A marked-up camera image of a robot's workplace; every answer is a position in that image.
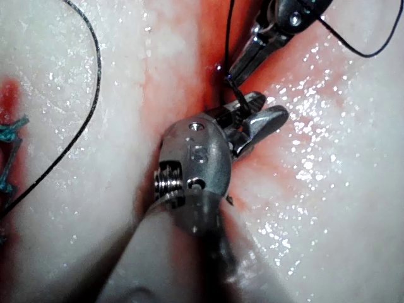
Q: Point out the left arm needle driver jaw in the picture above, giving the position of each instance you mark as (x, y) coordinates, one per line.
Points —
(260, 58)
(244, 57)

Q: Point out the curved steel needle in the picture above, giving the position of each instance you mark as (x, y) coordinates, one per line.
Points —
(238, 96)

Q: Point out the right arm needle driver jaw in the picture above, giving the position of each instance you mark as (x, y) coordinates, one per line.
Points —
(228, 113)
(268, 121)

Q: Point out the dark right arm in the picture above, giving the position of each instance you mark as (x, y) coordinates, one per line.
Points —
(164, 252)

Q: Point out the tissue pad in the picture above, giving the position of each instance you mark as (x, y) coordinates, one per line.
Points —
(331, 195)

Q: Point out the left arm needle driver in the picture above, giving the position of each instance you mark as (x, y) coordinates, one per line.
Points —
(293, 19)

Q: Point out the right arm needle driver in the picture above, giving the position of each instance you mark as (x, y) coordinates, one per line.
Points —
(202, 151)

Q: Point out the black thread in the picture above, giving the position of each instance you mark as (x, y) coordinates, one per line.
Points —
(98, 66)

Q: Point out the blue stitching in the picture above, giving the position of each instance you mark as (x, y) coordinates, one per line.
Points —
(9, 131)

